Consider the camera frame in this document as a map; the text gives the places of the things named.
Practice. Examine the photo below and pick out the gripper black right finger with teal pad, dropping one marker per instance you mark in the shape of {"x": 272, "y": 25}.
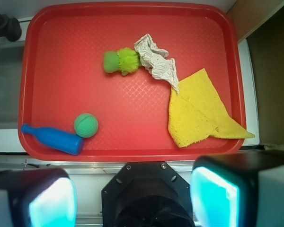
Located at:
{"x": 244, "y": 189}

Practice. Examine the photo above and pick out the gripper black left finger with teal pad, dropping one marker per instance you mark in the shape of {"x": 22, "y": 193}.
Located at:
{"x": 37, "y": 198}

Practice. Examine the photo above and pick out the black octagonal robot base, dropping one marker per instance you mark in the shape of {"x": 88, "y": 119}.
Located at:
{"x": 147, "y": 194}

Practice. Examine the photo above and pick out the green textured ball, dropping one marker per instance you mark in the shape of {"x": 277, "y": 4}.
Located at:
{"x": 86, "y": 125}

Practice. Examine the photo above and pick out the blue toy bottle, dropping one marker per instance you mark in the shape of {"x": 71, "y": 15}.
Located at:
{"x": 57, "y": 139}

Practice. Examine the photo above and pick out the yellow knitted cloth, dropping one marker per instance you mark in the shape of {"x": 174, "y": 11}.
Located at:
{"x": 197, "y": 112}

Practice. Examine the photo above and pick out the red plastic tray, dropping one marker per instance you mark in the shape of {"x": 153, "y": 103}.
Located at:
{"x": 63, "y": 77}

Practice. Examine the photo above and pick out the crumpled white paper towel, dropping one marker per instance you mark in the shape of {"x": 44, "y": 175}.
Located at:
{"x": 155, "y": 61}

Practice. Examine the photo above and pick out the green fuzzy plush toy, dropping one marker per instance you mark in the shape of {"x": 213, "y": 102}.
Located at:
{"x": 124, "y": 60}

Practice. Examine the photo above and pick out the black clamp knob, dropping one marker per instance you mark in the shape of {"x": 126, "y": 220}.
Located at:
{"x": 10, "y": 28}

